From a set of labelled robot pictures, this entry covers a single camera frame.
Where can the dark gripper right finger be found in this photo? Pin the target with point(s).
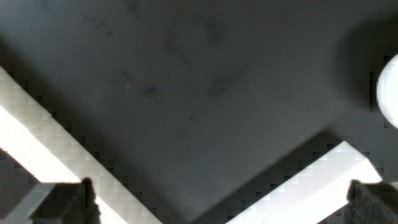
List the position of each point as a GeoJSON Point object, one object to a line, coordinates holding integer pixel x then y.
{"type": "Point", "coordinates": [371, 203]}

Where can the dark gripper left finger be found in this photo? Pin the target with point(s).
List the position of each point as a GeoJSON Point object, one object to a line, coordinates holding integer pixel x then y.
{"type": "Point", "coordinates": [58, 203]}

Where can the white lamp bulb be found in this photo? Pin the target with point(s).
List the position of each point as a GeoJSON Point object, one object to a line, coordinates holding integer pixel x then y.
{"type": "Point", "coordinates": [387, 91]}

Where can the white U-shaped fence frame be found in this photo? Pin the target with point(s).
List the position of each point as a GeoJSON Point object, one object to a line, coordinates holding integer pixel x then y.
{"type": "Point", "coordinates": [44, 149]}

